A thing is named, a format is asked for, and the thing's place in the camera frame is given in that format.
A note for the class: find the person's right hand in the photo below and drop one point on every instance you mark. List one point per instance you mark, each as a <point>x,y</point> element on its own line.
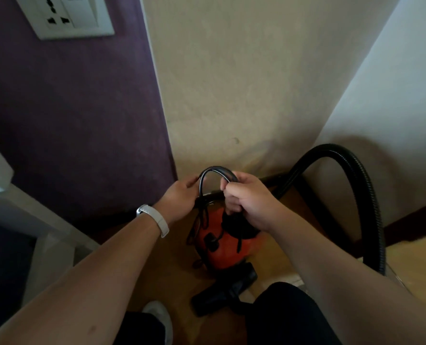
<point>256,204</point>

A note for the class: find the person's left hand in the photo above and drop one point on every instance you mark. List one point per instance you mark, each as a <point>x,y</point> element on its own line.
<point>178,201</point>

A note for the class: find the person's right forearm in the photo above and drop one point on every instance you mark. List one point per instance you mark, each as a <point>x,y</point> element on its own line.
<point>349,291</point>

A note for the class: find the person's left forearm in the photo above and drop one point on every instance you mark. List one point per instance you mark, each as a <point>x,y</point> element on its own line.
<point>76,291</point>

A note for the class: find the white wrist watch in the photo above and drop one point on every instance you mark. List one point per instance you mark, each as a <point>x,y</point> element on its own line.
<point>155,217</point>

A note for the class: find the black trousers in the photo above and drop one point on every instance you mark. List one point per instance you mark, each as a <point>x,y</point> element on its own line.
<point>288,316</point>

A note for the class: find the white sneaker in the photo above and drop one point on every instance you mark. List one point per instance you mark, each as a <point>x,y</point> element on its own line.
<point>160,316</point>

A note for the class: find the white bed frame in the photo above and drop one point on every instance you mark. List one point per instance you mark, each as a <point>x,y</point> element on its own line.
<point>26,226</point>

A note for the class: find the orange wooden door frame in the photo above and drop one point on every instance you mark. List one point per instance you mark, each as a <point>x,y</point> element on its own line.
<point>414,220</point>

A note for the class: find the white wall socket with switch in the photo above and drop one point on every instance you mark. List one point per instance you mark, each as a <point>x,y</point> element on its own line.
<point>65,17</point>

